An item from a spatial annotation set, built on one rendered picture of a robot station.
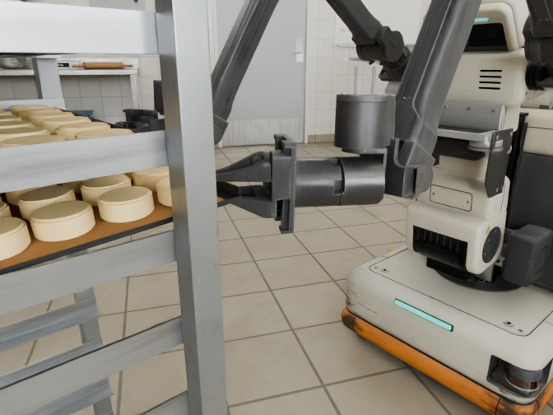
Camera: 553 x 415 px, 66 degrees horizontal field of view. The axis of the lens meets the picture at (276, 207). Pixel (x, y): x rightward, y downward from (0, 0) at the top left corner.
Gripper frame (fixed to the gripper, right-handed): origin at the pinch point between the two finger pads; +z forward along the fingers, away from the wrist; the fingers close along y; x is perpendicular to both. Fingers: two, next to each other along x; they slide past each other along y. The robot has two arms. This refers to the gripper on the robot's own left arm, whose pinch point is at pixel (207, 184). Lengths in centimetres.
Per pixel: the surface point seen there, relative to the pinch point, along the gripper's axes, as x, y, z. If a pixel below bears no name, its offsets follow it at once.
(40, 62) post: -27.7, 12.4, 24.1
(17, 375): -22, -39, 33
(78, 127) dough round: 2.0, 6.6, 12.1
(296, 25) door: -460, 57, -112
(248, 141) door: -454, -72, -57
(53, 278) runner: 14.1, -3.2, 12.1
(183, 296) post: 9.8, -7.9, 2.8
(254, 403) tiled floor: -53, -81, -12
